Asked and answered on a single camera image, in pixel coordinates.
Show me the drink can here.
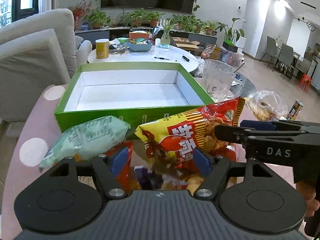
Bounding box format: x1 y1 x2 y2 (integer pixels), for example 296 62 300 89
286 100 303 120

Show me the grey dining chair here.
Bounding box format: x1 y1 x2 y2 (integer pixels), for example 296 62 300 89
273 44 295 80

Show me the yellow canister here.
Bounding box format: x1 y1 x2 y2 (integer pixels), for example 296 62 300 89
95 38 109 59

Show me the pink dotted tablecloth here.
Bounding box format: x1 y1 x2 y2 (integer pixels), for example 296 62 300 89
1 85 260 239

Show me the dark round marble table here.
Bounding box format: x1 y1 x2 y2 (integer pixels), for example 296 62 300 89
230 73 257 98

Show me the light green snack bag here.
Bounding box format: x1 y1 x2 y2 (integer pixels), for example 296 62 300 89
39 116 131 171

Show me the clear plastic bag of food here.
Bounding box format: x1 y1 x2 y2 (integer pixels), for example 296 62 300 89
246 90 288 121

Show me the green cardboard box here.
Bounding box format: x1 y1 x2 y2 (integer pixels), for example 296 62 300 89
54 62 213 131

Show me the tall potted leafy plant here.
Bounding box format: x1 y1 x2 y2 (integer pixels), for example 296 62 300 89
215 18 245 53

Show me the cardboard box on floor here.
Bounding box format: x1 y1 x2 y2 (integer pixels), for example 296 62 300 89
171 37 200 51

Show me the yellow red snack bag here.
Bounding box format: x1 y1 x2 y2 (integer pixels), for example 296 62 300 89
135 97 246 171

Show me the person's right hand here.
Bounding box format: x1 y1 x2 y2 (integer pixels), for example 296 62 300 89
296 181 319 217

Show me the black pen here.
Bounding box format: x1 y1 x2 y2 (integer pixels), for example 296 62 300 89
154 57 177 62

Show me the glass vase with plant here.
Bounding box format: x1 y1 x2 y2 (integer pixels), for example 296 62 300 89
161 18 176 45

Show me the red flower arrangement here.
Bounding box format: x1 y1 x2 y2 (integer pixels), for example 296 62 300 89
72 0 92 30

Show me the white oval coffee table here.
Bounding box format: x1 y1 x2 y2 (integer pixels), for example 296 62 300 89
87 46 199 73

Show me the blue snack tray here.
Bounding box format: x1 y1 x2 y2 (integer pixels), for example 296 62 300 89
127 40 152 52

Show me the beige armchair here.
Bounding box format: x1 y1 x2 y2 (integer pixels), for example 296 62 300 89
1 9 92 122

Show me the glass mug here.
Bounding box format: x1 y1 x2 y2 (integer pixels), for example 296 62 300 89
202 60 244 102

